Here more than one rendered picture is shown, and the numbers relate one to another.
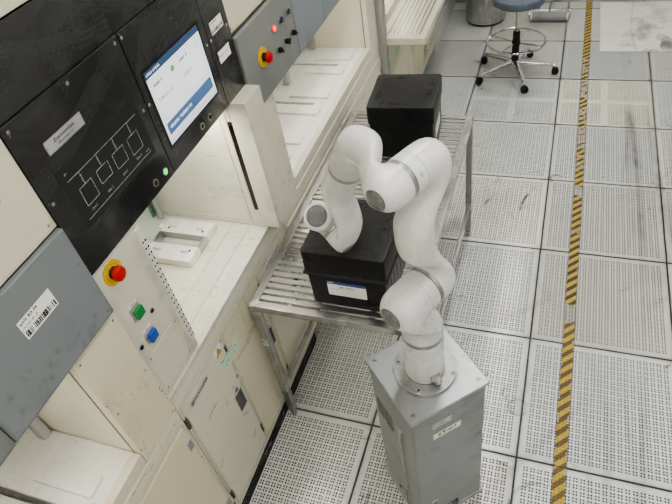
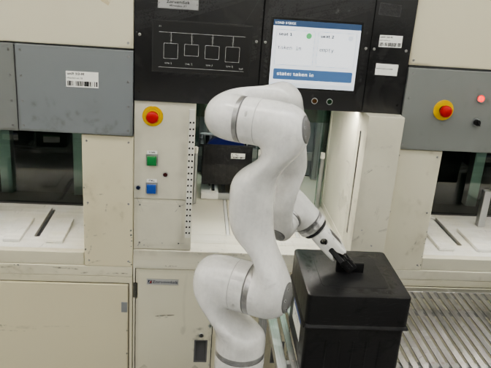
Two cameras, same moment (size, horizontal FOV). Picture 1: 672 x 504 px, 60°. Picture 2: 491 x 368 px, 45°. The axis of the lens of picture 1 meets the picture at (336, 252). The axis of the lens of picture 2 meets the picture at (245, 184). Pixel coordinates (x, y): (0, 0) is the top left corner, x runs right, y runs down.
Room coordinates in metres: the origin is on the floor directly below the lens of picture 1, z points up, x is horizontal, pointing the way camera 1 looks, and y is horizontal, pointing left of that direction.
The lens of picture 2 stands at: (0.37, -1.22, 1.80)
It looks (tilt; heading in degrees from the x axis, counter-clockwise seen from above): 19 degrees down; 59
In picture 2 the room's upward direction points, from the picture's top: 4 degrees clockwise
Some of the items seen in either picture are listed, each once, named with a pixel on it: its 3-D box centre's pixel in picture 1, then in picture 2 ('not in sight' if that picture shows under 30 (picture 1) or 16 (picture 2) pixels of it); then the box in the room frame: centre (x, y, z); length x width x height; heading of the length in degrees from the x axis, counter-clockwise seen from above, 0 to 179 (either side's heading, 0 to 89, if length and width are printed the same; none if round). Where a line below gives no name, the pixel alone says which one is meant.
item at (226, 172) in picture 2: not in sight; (226, 152); (1.60, 0.97, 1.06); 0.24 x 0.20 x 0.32; 154
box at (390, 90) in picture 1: (406, 115); not in sight; (2.24, -0.43, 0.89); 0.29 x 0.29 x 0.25; 68
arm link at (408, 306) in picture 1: (412, 313); (230, 304); (1.00, -0.17, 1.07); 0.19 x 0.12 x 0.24; 127
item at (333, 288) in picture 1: (359, 261); (342, 320); (1.45, -0.07, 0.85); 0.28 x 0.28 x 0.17; 63
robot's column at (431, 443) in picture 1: (429, 430); not in sight; (1.02, -0.20, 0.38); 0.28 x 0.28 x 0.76; 19
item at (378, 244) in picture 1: (354, 234); (347, 282); (1.45, -0.07, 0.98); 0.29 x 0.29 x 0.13; 63
